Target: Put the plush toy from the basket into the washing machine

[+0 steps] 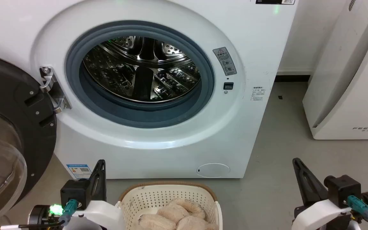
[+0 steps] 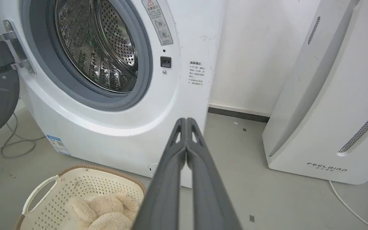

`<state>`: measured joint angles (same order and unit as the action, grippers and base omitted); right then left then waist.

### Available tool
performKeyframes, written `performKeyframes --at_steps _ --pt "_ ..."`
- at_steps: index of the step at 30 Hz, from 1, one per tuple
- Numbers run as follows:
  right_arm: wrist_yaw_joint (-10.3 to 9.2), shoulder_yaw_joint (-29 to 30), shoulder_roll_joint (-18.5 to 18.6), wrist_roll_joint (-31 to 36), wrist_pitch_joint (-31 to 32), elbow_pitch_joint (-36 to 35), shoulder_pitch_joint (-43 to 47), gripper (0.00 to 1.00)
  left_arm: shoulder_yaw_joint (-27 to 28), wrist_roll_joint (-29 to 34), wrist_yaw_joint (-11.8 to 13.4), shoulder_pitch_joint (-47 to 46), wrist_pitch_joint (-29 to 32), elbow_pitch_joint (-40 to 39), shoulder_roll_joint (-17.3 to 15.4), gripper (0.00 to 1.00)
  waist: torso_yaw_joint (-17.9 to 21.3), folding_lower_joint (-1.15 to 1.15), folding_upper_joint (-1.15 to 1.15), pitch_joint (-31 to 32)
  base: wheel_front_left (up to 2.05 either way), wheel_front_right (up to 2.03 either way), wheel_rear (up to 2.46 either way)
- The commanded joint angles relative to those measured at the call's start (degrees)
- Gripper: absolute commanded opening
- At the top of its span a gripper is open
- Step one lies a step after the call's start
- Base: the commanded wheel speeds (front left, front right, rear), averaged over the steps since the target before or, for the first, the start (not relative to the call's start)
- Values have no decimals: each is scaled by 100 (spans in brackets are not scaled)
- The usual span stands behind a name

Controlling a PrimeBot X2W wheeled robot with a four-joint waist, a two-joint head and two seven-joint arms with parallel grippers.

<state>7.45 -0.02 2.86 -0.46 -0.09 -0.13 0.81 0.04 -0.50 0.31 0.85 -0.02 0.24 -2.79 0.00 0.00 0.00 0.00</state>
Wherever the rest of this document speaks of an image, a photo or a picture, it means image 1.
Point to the grey rubber door gasket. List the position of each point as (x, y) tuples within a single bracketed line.
[(73, 76)]

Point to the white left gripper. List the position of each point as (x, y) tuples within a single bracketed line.
[(102, 214)]

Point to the dark round washer door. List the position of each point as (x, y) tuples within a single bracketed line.
[(11, 89)]

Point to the oval drain filter cover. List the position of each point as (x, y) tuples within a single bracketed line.
[(213, 170)]

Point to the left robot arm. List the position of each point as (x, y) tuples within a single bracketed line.
[(42, 215)]

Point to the grey warning sticker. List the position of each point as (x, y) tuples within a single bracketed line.
[(225, 61)]

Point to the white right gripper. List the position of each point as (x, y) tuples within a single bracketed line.
[(319, 215)]

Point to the silver metal door hinge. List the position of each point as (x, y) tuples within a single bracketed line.
[(51, 87)]

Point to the blue white energy label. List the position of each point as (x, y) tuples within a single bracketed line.
[(79, 171)]

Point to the stainless steel washing machine drum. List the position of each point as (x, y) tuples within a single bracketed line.
[(174, 80)]

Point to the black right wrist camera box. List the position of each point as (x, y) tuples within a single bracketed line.
[(343, 190)]

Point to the black door latch socket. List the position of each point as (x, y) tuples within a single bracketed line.
[(228, 86)]

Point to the white front-load washing machine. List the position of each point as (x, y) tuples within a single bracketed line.
[(254, 127)]

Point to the cream perforated laundry basket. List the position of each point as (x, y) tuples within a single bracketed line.
[(158, 196)]

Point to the white air purifier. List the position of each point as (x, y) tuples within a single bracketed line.
[(350, 95)]

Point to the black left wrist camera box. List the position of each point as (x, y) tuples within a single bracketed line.
[(74, 191)]

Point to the beige plush stuffed toy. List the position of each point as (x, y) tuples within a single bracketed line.
[(177, 215)]

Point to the black label strip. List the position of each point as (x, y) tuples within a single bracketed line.
[(272, 1)]

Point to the small printed text sticker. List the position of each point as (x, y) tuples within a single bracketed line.
[(258, 94)]

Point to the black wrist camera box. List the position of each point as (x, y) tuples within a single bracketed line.
[(74, 191), (343, 190)]

